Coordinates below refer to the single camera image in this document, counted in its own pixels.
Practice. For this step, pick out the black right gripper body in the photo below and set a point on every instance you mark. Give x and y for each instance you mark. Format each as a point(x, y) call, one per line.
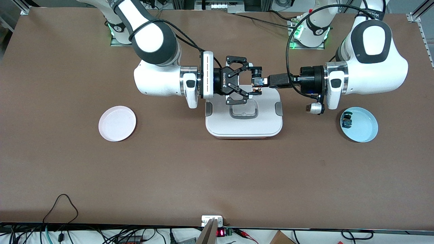
point(220, 82)

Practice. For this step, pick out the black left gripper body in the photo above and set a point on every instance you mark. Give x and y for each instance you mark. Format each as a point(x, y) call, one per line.
point(311, 77)

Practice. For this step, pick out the orange push-button switch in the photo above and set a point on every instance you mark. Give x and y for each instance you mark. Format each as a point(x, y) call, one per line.
point(257, 72)

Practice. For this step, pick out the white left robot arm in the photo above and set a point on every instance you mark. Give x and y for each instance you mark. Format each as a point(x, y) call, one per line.
point(373, 67)

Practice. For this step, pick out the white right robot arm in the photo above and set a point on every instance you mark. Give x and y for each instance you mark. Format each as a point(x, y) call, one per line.
point(152, 37)

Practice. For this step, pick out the white lidded lunch box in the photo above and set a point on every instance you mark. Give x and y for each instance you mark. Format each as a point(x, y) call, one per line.
point(244, 128)

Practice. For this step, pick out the brown cardboard box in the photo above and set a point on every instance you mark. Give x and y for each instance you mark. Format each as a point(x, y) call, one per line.
point(281, 239)

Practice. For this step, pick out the green black small component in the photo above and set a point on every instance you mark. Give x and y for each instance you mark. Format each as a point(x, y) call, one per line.
point(347, 120)

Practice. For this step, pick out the light blue round plate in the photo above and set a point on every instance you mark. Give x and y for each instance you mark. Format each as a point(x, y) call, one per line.
point(364, 127)

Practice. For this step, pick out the pink round plate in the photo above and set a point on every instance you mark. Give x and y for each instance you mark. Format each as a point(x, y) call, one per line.
point(117, 123)

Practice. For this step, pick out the small white device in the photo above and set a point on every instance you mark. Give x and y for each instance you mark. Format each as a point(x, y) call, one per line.
point(207, 219)

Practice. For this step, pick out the red LED display board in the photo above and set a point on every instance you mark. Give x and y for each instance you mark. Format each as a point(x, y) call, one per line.
point(222, 232)

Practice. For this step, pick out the red clip lead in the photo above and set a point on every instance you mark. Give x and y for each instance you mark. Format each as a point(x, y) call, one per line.
point(247, 236)

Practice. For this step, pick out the grey wooden bar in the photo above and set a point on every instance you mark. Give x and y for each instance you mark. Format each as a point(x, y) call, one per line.
point(208, 234)

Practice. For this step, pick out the aluminium profile bar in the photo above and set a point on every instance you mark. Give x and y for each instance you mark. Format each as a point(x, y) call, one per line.
point(23, 8)

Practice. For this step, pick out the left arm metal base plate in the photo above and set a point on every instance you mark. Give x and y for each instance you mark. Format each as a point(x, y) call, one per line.
point(291, 46)

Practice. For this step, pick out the metal frame with lights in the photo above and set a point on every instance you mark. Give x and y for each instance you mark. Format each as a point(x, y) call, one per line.
point(220, 5)

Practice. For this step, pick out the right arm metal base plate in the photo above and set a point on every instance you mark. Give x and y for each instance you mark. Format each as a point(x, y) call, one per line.
point(117, 43)

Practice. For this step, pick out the aluminium corner bracket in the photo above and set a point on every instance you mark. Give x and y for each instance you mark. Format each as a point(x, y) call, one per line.
point(415, 17)

